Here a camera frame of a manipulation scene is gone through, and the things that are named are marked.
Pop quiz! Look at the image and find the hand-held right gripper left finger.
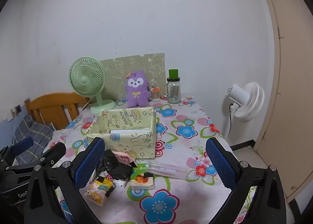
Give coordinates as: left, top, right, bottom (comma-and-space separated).
23, 137, 106, 224

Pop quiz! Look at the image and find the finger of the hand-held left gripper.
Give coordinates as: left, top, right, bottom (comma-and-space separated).
0, 136, 35, 166
37, 142, 67, 168

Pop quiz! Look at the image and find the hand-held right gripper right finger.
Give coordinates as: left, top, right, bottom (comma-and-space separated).
205, 137, 287, 224

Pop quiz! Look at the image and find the yellow cartoon print box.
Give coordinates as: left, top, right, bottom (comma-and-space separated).
86, 107, 157, 159

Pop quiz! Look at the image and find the clear inflated air cushion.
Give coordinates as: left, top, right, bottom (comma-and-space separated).
137, 160, 196, 180

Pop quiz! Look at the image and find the green cartoon tissue pack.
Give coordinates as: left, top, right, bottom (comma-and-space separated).
130, 166, 156, 190

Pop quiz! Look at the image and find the pale pink soft cloth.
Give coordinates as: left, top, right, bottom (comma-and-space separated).
111, 151, 138, 167

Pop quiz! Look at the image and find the grey plaid blanket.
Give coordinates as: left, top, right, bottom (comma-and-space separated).
0, 114, 55, 166

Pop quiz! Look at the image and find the colourful cartoon tissue pack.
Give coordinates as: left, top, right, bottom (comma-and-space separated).
84, 175, 116, 207

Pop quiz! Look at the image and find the floral tablecloth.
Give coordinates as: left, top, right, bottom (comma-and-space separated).
48, 94, 252, 224

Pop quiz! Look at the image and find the white standing fan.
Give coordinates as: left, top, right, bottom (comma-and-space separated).
224, 82, 265, 139

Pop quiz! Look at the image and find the green desk fan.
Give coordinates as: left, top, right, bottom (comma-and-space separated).
68, 57, 116, 114

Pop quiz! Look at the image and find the glass jar with green lid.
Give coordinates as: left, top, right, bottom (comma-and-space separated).
167, 69, 181, 104

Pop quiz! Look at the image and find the purple plush toy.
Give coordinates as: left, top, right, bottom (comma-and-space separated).
125, 70, 151, 108

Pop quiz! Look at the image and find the small jar with orange lid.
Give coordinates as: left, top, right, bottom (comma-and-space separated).
150, 86, 162, 102

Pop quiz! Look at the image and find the beige wooden wardrobe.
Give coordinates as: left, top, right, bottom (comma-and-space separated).
253, 0, 313, 205

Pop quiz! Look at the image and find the patterned cardboard board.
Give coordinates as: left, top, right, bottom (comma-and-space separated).
100, 53, 165, 101

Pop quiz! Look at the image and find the dark drawstring pouch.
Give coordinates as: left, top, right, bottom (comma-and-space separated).
94, 149, 134, 180

